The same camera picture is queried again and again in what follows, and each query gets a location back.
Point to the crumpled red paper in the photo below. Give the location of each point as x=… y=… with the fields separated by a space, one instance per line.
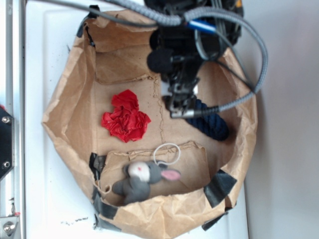
x=126 y=122

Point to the gray plush bunny toy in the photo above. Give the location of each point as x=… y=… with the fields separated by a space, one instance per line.
x=136 y=187

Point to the brown paper bag bin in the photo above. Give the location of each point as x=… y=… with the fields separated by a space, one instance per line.
x=106 y=59

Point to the black metal bracket plate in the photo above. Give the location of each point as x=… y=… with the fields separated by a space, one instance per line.
x=7 y=161

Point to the aluminium frame rail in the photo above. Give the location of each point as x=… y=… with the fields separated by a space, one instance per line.
x=12 y=73

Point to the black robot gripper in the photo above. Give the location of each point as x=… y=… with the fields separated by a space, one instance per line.
x=193 y=43

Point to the white tray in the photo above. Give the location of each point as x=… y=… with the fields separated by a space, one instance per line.
x=56 y=207

